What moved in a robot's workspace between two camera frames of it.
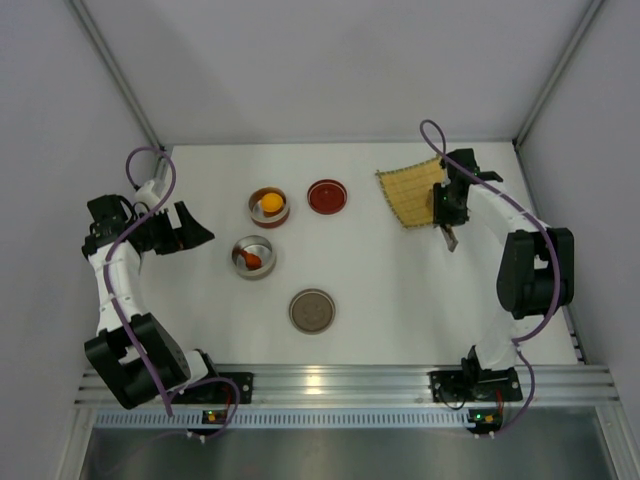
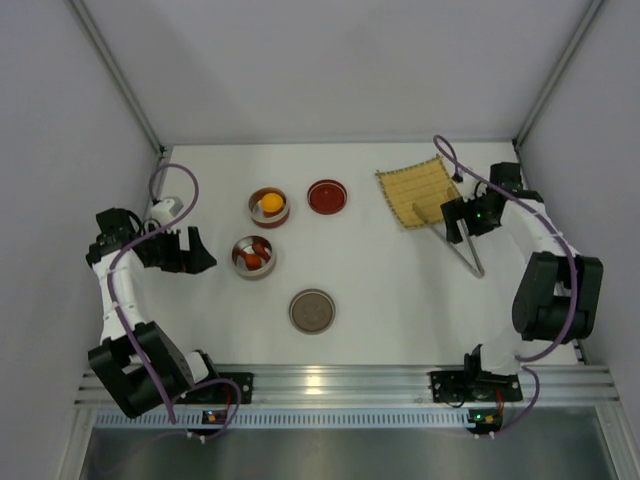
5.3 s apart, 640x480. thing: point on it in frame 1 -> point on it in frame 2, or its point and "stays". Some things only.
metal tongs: [447, 232] -> [470, 246]
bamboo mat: [410, 189] stays
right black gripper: [450, 218] -> [460, 214]
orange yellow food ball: [272, 202] stays
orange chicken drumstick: [253, 261] stays
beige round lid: [311, 311] stays
